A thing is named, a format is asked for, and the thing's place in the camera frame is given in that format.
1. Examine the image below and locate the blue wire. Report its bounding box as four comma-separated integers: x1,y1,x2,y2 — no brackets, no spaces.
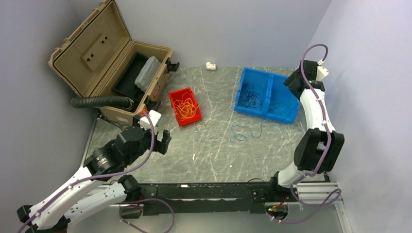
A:
229,120,268,144

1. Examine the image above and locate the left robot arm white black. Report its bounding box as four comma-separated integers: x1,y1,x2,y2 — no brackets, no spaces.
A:
17,110,171,233

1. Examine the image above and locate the white pipe elbow fitting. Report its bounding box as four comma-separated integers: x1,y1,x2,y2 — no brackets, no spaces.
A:
205,62,216,71

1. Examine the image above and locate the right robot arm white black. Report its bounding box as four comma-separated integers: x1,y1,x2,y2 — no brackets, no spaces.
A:
268,60,344,201

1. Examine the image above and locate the blue bin right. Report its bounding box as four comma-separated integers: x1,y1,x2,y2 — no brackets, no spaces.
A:
265,74,299,124

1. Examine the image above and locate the blue bin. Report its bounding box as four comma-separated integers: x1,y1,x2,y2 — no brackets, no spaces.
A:
234,67,274,118
265,74,299,124

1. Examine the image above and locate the blue bin left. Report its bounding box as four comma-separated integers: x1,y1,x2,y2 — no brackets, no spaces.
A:
234,67,274,118

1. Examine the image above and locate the black toolbox tray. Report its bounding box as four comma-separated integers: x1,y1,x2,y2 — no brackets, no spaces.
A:
112,53,148,104

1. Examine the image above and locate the red plastic bin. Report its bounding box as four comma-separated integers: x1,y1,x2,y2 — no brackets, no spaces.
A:
169,87,202,127

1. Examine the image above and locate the grey plastic organizer box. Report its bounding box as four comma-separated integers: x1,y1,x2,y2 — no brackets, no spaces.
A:
134,56,161,92

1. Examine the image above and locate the tan hard toolbox case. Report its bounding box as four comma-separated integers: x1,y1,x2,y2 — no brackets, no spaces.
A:
49,0,179,126

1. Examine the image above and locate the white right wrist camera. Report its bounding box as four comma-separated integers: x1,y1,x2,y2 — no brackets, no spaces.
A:
316,60,329,82

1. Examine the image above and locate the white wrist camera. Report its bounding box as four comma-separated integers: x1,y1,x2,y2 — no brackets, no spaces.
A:
316,60,329,82
139,109,162,134

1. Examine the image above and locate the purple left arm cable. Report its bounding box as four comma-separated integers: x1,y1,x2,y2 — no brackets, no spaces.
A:
17,111,176,233

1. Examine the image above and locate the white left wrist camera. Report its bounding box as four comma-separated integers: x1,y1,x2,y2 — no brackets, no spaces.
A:
139,109,162,134

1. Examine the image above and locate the black corrugated hose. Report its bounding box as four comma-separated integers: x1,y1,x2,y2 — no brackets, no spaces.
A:
70,95,134,109

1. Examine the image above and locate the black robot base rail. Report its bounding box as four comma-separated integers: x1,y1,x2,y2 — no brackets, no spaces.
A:
121,174,297,217

